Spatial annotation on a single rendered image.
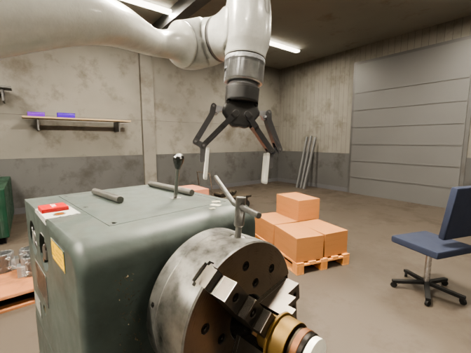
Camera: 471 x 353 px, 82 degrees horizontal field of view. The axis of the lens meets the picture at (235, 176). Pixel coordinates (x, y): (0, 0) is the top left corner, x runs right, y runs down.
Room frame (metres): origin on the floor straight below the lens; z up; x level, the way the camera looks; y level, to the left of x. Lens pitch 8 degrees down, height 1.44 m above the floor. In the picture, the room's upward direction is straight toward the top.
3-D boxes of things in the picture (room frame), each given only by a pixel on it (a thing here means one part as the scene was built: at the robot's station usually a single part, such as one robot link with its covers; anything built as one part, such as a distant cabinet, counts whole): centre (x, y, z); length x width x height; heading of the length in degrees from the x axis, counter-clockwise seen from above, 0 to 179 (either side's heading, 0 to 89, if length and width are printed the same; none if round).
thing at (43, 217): (0.69, 0.47, 1.23); 0.13 x 0.08 x 0.06; 45
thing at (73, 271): (0.82, 0.31, 1.06); 0.59 x 0.48 x 0.39; 45
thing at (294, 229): (3.37, -0.79, 0.34); 1.21 x 0.92 x 0.68; 33
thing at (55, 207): (0.70, 0.49, 1.26); 0.06 x 0.06 x 0.02; 45
